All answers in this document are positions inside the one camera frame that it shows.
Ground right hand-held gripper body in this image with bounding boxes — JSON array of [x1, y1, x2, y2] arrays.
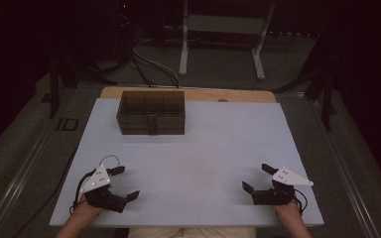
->
[[251, 167, 315, 206]]

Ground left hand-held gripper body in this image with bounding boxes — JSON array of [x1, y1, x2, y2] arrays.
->
[[79, 165, 129, 213]]

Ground dark transparent drawer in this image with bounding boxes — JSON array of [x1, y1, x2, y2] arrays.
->
[[121, 128, 186, 136]]

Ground dark transparent drawer box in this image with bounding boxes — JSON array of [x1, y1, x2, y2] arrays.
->
[[116, 90, 187, 136]]

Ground person's right hand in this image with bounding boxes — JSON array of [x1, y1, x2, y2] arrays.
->
[[272, 198, 303, 222]]

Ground person's left hand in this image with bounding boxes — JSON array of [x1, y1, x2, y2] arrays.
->
[[73, 194, 104, 221]]

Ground white table cover board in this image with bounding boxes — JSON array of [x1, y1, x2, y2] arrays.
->
[[49, 97, 325, 228]]

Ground person's beige trousers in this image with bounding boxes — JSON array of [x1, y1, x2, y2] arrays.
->
[[127, 226, 257, 238]]

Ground black stand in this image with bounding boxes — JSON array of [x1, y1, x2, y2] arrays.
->
[[272, 29, 340, 132], [41, 56, 118, 120]]

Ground white metal stand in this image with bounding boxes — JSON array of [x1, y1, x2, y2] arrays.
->
[[178, 0, 276, 81]]

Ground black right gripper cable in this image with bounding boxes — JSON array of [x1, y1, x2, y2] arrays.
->
[[292, 187, 310, 216]]

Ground bundle of floor cables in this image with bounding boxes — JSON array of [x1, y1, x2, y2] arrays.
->
[[130, 36, 182, 89]]

